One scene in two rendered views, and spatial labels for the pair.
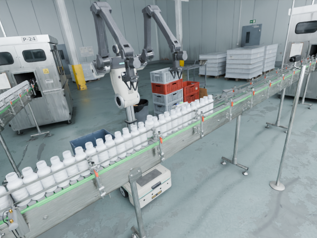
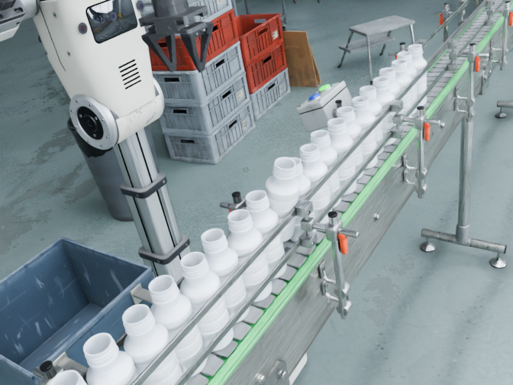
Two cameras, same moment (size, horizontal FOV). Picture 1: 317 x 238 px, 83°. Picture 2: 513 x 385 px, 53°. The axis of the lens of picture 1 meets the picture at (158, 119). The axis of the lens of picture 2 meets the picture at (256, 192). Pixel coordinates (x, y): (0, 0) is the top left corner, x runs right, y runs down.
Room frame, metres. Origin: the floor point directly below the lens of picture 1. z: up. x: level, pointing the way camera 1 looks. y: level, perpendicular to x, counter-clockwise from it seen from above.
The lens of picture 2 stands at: (0.36, 0.28, 1.62)
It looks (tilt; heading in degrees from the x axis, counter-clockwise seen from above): 31 degrees down; 347
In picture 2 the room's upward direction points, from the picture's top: 11 degrees counter-clockwise
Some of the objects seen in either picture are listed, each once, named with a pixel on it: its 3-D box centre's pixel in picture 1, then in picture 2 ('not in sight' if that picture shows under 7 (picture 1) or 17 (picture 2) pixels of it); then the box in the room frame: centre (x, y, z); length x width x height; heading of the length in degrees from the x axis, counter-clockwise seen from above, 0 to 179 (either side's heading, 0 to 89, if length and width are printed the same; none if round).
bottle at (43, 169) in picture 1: (46, 176); not in sight; (0.73, 0.58, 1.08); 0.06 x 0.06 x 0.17
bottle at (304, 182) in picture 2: (155, 127); (296, 199); (1.16, 0.03, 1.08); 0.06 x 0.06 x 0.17
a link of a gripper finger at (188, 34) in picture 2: (133, 83); (188, 43); (1.23, 0.15, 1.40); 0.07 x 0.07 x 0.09; 41
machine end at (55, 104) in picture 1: (37, 82); not in sight; (4.59, 2.95, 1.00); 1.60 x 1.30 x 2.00; 20
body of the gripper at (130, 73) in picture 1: (130, 73); (169, 0); (1.25, 0.16, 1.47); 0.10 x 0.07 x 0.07; 41
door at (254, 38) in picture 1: (249, 46); not in sight; (10.55, -5.44, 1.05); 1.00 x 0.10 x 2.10; 38
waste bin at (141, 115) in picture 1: (138, 117); (123, 161); (3.29, 0.39, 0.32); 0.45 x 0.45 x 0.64
